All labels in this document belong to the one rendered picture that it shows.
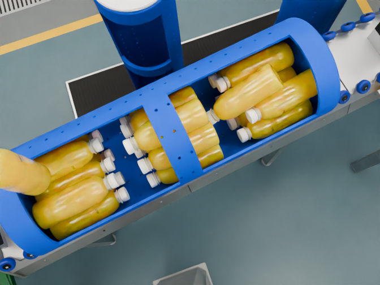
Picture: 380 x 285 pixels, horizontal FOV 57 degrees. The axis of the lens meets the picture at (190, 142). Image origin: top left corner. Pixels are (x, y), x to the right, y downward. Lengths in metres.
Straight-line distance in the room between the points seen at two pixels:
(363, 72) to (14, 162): 1.06
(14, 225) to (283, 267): 1.49
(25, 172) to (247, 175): 1.50
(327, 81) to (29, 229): 0.79
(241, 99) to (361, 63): 0.54
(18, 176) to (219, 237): 1.45
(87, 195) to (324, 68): 0.66
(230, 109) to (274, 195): 1.20
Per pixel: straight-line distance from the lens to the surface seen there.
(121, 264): 2.07
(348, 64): 1.30
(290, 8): 1.82
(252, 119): 0.94
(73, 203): 0.93
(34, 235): 0.91
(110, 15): 1.27
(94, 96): 2.11
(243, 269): 2.03
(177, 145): 0.82
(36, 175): 0.78
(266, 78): 0.90
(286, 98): 0.95
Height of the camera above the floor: 2.01
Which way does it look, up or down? 75 degrees down
